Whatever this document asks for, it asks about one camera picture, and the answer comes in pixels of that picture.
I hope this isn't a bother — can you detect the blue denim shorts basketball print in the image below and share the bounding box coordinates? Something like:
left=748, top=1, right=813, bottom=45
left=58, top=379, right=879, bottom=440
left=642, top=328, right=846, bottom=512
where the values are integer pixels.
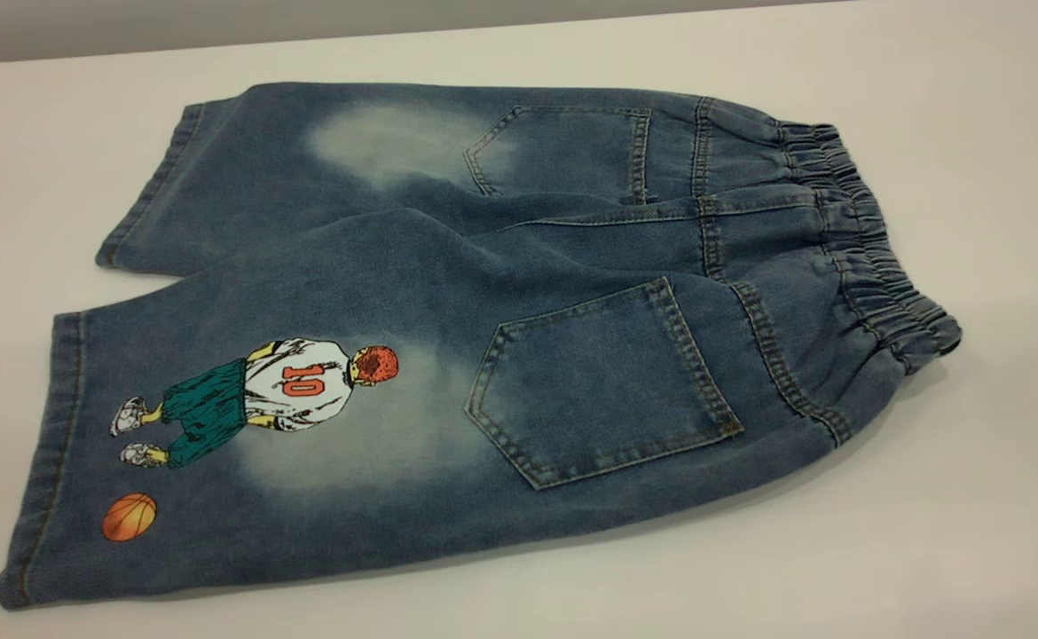
left=0, top=82, right=963, bottom=611

